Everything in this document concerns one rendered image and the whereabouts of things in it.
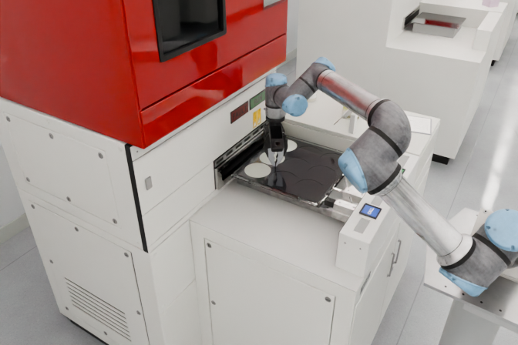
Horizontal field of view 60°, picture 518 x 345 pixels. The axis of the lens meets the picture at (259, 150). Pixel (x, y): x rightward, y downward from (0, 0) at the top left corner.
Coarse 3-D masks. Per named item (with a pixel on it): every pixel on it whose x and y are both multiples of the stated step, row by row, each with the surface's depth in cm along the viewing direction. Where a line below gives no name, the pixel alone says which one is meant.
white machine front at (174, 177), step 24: (240, 96) 167; (192, 120) 145; (216, 120) 157; (240, 120) 172; (264, 120) 189; (168, 144) 138; (192, 144) 149; (216, 144) 162; (144, 168) 132; (168, 168) 141; (192, 168) 153; (144, 192) 134; (168, 192) 145; (192, 192) 157; (216, 192) 171; (144, 216) 138; (168, 216) 149; (144, 240) 143
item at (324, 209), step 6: (240, 180) 176; (252, 186) 174; (258, 186) 172; (264, 192) 172; (270, 192) 170; (282, 198) 169; (288, 198) 167; (300, 204) 165; (306, 204) 164; (312, 210) 163; (318, 210) 162; (324, 210) 160; (330, 210) 159; (330, 216) 160
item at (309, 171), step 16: (304, 144) 188; (256, 160) 177; (288, 160) 178; (304, 160) 178; (320, 160) 178; (336, 160) 178; (272, 176) 168; (288, 176) 168; (304, 176) 168; (320, 176) 168; (336, 176) 168; (288, 192) 160; (304, 192) 160; (320, 192) 160
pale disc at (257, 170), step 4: (252, 164) 175; (256, 164) 175; (260, 164) 175; (264, 164) 175; (248, 168) 173; (252, 168) 173; (256, 168) 173; (260, 168) 173; (264, 168) 173; (268, 168) 173; (248, 172) 170; (252, 172) 170; (256, 172) 170; (260, 172) 170; (264, 172) 170; (268, 172) 170; (252, 176) 168; (256, 176) 168; (260, 176) 168
